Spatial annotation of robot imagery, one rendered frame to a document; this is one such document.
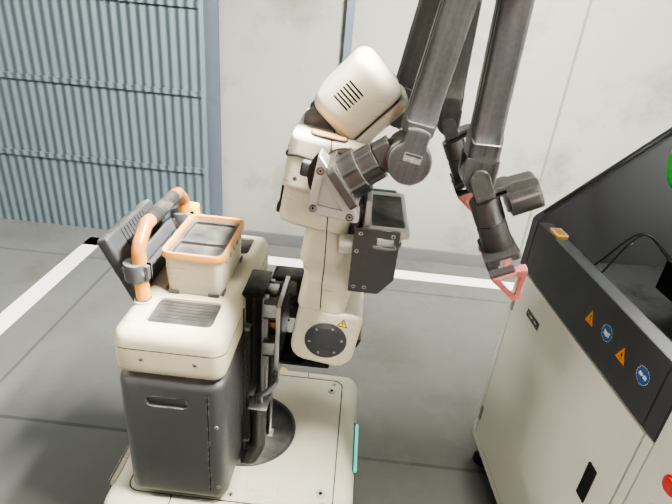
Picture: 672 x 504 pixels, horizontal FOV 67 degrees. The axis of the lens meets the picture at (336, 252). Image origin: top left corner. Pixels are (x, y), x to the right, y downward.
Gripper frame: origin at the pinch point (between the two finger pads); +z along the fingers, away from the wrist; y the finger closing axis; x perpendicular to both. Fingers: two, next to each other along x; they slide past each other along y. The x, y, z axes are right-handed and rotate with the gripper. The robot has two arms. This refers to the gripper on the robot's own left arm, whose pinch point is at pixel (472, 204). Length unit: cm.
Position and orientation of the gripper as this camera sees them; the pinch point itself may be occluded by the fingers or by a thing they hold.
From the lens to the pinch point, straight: 145.9
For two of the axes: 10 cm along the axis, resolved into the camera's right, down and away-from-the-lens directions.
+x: -9.2, 3.1, 2.3
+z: 3.7, 8.4, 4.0
